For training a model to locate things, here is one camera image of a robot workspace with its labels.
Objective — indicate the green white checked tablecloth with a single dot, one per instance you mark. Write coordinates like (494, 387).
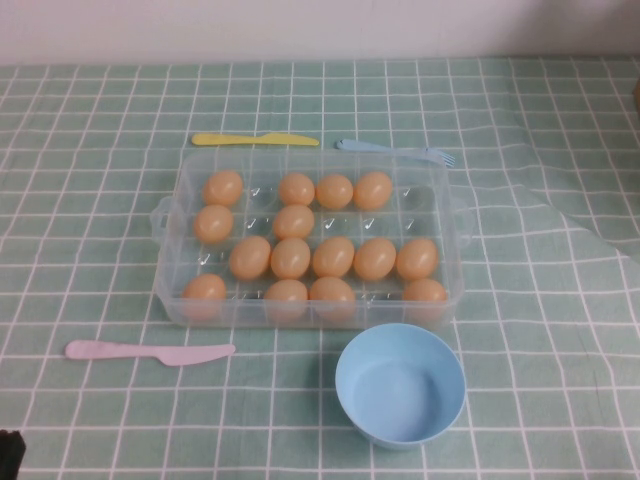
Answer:
(100, 250)

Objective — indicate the yellow plastic knife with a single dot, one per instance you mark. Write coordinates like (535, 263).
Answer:
(250, 139)

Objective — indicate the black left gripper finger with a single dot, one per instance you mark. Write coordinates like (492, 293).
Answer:
(3, 457)
(16, 457)

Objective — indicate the pink plastic knife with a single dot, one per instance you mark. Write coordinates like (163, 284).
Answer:
(100, 349)

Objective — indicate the light blue plastic bowl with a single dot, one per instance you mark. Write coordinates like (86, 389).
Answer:
(400, 380)

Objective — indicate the light blue plastic fork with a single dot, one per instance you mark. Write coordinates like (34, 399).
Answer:
(360, 145)

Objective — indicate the tan plastic egg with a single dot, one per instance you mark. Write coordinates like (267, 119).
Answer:
(204, 295)
(296, 189)
(250, 257)
(417, 258)
(333, 256)
(285, 299)
(223, 187)
(290, 257)
(373, 190)
(213, 223)
(375, 258)
(334, 191)
(424, 295)
(332, 297)
(293, 222)

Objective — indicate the clear plastic egg box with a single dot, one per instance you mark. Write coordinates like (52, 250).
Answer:
(430, 210)

